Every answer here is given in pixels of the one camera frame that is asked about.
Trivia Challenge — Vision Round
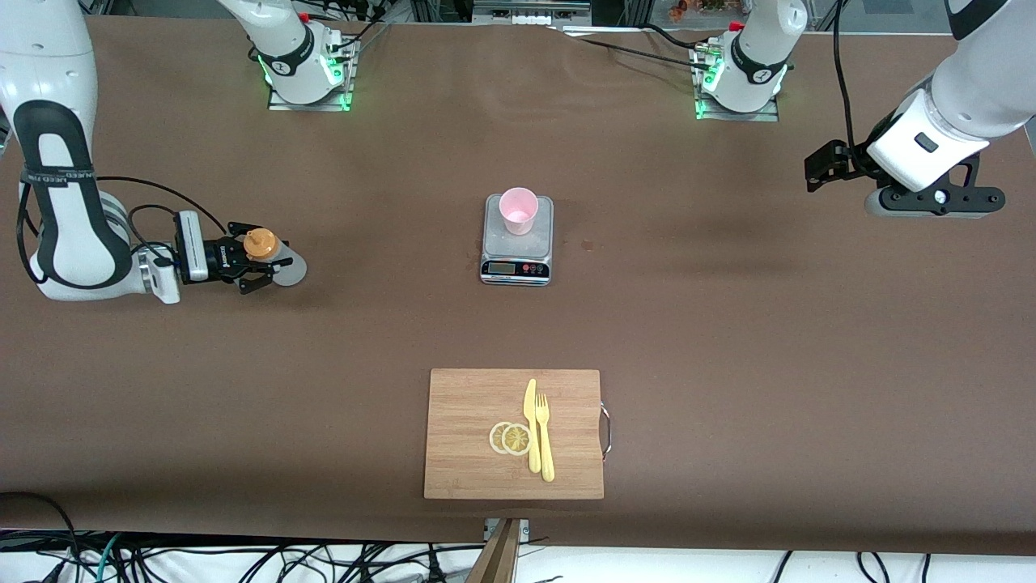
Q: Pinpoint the yellow plastic fork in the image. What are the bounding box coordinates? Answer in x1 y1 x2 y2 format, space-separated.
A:
535 394 556 483

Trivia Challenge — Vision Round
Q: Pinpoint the pink plastic cup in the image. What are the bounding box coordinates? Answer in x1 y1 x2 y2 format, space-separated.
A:
499 187 540 236

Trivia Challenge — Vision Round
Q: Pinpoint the wooden post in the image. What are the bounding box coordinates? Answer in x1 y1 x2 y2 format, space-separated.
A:
465 518 523 583

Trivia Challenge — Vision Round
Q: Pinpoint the yellow plastic knife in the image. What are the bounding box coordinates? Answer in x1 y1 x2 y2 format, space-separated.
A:
523 378 541 474

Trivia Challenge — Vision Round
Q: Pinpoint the teal floor cable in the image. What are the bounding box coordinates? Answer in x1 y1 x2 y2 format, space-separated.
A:
96 533 124 582

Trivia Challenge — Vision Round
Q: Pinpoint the orange background object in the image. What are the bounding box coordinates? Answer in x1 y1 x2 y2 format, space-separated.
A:
668 0 729 21

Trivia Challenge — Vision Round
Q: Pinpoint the silver digital kitchen scale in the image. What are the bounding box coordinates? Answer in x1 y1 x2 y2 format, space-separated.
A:
480 194 554 287

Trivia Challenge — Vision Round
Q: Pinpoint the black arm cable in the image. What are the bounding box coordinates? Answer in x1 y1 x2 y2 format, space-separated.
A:
832 0 859 151
16 174 229 284

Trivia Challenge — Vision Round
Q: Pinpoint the black looped floor cable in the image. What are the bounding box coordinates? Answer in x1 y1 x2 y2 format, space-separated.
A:
0 491 82 568

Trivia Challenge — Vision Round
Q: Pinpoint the sauce bottle with orange cap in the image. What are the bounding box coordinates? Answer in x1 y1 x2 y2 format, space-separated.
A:
243 228 309 287

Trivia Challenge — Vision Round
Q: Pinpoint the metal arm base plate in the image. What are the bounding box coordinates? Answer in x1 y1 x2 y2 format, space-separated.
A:
267 36 357 112
694 45 779 122

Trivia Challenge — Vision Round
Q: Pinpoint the black base cable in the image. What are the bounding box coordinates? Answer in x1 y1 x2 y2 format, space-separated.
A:
328 0 397 62

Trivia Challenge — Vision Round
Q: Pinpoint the grey power strip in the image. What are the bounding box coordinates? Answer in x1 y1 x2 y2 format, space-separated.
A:
473 0 592 27

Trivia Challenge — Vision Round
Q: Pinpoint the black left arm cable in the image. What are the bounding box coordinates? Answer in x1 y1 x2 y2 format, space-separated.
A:
832 0 859 151

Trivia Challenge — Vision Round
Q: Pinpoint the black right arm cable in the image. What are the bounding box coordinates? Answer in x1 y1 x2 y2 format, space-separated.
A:
16 174 229 284

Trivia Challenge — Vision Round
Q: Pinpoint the wooden cutting board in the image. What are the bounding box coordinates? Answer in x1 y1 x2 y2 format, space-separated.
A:
423 368 613 500

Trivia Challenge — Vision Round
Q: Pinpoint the black table cable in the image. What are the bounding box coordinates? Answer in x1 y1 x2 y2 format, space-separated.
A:
643 23 705 51
579 36 717 72

